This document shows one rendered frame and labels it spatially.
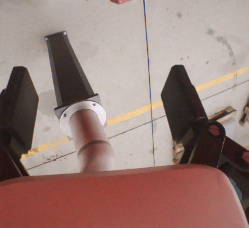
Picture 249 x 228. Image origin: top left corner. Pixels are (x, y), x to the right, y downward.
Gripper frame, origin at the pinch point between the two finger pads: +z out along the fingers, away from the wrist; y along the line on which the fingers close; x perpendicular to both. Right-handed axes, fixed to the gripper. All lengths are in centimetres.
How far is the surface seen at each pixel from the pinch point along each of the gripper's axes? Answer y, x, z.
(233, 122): 220, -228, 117
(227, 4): 145, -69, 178
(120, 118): 28, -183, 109
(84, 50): -8, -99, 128
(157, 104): 76, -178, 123
